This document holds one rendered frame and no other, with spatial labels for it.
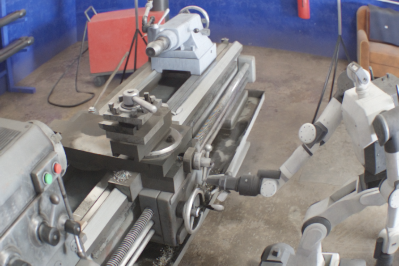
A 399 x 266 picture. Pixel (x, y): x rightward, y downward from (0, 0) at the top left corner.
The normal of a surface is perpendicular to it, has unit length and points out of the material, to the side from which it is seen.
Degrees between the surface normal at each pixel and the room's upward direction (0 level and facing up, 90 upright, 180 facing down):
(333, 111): 54
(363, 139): 92
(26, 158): 45
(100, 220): 36
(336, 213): 90
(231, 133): 0
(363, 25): 90
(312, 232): 90
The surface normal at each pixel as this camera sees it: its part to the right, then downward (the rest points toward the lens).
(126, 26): 0.02, 0.45
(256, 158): -0.05, -0.89
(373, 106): -0.25, -0.44
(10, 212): 0.94, 0.11
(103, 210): 0.51, -0.66
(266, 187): -0.31, -0.02
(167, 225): -0.33, 0.44
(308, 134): -0.46, -0.18
